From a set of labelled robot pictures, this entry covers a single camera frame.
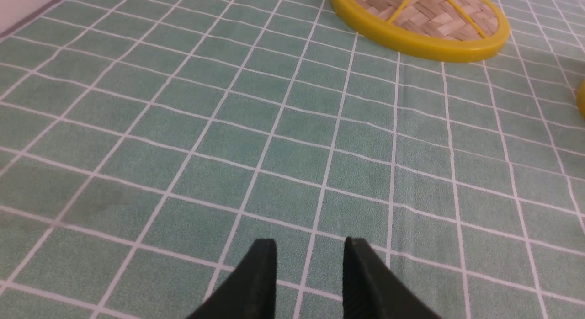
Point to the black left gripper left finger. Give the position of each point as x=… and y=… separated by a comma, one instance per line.
x=249, y=292

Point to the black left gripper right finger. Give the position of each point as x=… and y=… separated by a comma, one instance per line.
x=371, y=291

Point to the green checkered tablecloth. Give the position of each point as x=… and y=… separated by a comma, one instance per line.
x=145, y=144

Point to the yellow bamboo steamer lid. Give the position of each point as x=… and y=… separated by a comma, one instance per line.
x=455, y=31

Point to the yellow bamboo steamer basket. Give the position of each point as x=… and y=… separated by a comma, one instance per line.
x=580, y=99

